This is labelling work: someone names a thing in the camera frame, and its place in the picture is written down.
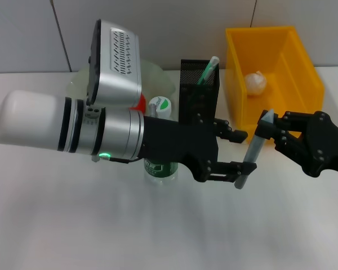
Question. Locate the black mesh pen holder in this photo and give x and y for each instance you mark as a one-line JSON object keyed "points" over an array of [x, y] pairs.
{"points": [[200, 95]]}

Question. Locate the translucent wavy glass fruit plate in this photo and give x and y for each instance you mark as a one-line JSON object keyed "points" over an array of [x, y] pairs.
{"points": [[155, 78]]}

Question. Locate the white paper ball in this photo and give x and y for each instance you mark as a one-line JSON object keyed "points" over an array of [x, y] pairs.
{"points": [[255, 83]]}

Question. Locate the clear water bottle green label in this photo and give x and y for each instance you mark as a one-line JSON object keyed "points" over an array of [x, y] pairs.
{"points": [[161, 105]]}

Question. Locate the grey marker pen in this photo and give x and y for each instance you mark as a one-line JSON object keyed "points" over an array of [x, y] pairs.
{"points": [[255, 149]]}

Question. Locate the yellow plastic storage bin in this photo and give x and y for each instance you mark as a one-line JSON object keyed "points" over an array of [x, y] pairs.
{"points": [[290, 70]]}

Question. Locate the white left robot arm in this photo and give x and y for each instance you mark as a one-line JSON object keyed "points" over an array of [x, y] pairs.
{"points": [[31, 121]]}

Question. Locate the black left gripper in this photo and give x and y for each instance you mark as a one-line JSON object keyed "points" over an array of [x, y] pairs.
{"points": [[180, 143]]}

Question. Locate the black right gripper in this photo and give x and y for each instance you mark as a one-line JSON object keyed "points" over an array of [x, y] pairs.
{"points": [[329, 146]]}

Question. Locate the red round fruit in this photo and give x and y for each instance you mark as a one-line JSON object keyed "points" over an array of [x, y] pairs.
{"points": [[141, 104]]}

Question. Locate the mint green utility knife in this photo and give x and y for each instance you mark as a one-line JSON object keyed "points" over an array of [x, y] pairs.
{"points": [[209, 69]]}

